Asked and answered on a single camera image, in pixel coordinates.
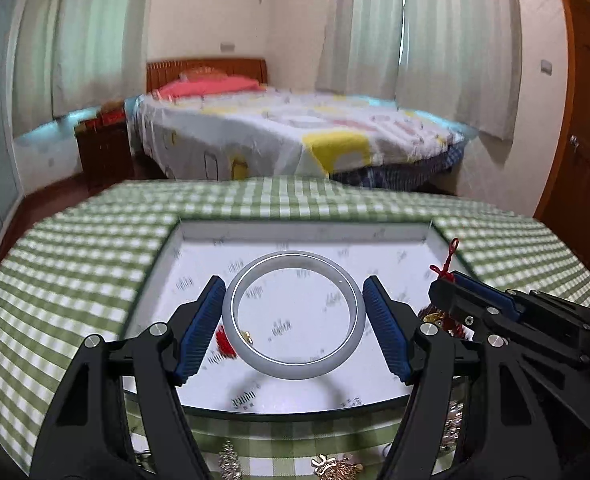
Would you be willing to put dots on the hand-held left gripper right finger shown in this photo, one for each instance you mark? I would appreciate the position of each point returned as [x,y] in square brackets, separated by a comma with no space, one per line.
[385,325]

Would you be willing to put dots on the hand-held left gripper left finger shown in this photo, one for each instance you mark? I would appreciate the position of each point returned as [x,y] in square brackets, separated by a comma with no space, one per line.
[202,325]

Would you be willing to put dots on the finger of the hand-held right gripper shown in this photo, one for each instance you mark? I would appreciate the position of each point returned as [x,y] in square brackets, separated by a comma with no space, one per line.
[467,310]
[550,310]

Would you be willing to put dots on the red knot charm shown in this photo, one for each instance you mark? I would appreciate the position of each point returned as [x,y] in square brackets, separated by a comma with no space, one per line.
[443,274]

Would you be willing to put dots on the white jade bangle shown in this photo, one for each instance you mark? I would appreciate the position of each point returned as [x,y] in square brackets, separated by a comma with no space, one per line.
[285,367]

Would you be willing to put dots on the white shallow box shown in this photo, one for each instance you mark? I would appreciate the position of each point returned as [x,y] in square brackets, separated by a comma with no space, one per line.
[275,242]

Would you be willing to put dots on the red tassel charm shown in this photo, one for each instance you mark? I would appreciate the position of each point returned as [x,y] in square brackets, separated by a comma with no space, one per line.
[223,341]

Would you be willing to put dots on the green checkered tablecloth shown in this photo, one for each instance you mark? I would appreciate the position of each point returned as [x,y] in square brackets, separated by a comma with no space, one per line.
[75,270]

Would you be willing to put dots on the blue plaid bed sheet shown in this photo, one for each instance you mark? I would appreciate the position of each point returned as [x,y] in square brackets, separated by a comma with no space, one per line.
[400,172]

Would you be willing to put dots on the dark wooden nightstand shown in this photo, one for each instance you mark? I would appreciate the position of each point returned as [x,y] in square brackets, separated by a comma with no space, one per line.
[105,155]

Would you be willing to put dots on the brown wooden door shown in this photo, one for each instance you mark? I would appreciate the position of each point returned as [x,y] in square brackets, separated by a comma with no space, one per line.
[585,110]

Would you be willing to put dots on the patterned bedspread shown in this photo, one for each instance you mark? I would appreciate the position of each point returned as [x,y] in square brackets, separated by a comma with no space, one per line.
[275,125]

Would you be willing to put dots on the red box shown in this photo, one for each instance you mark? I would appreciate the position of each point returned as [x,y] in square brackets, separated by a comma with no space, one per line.
[109,118]

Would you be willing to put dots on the brown plush toy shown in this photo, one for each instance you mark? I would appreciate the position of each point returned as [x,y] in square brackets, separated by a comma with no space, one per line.
[113,107]

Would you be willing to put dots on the pink pillow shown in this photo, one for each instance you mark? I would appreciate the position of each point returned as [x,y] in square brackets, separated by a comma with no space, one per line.
[200,87]

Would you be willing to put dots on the red gold cushion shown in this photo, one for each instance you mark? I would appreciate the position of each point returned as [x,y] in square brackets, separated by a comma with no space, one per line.
[202,76]

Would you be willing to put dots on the wooden headboard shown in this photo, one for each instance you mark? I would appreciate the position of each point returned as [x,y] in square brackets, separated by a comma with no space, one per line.
[175,66]

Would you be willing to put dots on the pale green striped curtain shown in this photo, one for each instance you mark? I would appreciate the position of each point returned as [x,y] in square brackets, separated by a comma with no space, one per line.
[360,25]
[37,45]
[460,45]
[105,30]

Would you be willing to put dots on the wall light switch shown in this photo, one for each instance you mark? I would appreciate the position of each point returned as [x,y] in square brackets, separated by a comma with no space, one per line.
[546,67]

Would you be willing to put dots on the wall socket strip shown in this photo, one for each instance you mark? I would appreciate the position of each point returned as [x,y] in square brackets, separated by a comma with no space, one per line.
[227,48]

